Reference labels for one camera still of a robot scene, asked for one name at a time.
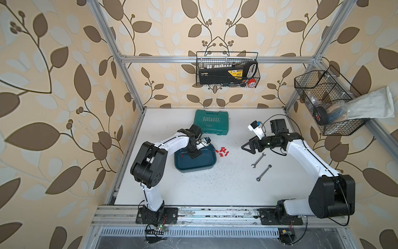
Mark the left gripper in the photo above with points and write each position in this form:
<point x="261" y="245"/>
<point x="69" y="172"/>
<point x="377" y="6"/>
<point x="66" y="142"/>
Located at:
<point x="194" y="156"/>

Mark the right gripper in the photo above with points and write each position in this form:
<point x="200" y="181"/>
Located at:
<point x="257" y="141"/>

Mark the teal plastic storage box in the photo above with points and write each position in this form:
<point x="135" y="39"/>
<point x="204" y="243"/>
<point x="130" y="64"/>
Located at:
<point x="204" y="161"/>

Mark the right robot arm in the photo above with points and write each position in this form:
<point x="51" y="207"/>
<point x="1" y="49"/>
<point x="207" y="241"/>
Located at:
<point x="333" y="194"/>

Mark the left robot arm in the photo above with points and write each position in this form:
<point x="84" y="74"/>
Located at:
<point x="149" y="165"/>

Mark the upper silver wrench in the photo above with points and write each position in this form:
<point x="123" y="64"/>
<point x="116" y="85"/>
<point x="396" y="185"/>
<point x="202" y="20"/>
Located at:
<point x="253" y="165"/>

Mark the silver wrench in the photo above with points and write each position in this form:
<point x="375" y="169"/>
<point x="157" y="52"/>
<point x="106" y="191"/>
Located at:
<point x="253" y="165"/>
<point x="258" y="179"/>

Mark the lower silver wrench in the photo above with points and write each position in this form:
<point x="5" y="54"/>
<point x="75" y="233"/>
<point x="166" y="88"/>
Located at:
<point x="258" y="179"/>

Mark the green tool case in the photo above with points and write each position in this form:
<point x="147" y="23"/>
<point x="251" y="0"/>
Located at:
<point x="212" y="122"/>

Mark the red white tape roll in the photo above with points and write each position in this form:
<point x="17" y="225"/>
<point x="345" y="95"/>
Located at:
<point x="252" y="83"/>

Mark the black tape measure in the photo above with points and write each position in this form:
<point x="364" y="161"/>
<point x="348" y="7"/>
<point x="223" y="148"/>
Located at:
<point x="320" y="115"/>

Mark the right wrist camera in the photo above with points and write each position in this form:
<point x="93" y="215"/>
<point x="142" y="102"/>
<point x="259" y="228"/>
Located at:
<point x="257" y="128"/>

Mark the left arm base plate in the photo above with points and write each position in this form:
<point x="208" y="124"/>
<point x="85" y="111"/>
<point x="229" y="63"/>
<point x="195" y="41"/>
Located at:
<point x="164" y="215"/>

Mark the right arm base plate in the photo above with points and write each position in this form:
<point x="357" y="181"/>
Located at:
<point x="273" y="216"/>

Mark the black wire basket back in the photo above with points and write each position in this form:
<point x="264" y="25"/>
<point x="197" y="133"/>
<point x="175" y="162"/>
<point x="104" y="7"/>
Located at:
<point x="223" y="57"/>

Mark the black wire basket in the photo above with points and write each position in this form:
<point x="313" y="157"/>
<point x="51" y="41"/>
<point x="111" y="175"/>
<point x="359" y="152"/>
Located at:
<point x="223" y="57"/>
<point x="321" y="87"/>

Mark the black wire basket right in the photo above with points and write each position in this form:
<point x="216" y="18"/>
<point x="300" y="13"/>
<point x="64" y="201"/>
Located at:
<point x="321" y="87"/>

